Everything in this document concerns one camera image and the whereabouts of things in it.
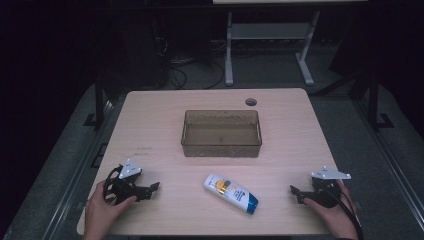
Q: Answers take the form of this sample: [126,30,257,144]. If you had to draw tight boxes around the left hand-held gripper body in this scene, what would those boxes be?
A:
[107,158,152,205]

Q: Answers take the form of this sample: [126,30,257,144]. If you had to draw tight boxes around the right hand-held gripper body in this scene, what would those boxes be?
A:
[301,165,352,209]

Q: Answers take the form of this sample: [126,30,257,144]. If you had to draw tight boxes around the white shampoo bottle blue cap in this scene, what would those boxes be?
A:
[203,173,260,215]

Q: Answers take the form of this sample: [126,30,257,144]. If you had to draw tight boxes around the clear brown plastic bin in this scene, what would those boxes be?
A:
[180,109,263,158]

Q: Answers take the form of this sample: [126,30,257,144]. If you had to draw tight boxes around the person's right hand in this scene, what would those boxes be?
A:
[303,179,360,240]

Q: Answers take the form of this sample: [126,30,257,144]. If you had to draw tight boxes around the person's left hand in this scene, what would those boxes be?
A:
[82,179,138,240]

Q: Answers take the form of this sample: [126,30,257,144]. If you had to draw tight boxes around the black metal stand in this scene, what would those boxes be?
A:
[364,71,395,132]
[83,74,112,128]

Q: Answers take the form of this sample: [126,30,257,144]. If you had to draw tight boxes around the white metal stand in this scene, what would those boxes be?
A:
[224,9,321,87]

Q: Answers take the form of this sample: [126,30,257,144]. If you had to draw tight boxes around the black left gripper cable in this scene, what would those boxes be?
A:
[102,164,124,205]

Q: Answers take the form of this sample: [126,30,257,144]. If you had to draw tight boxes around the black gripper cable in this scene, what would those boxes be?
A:
[102,164,124,205]
[318,186,365,240]

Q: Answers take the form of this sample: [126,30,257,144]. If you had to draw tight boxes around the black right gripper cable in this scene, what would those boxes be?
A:
[318,186,365,240]

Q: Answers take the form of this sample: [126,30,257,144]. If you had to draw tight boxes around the black floor cables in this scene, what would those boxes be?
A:
[165,58,226,90]

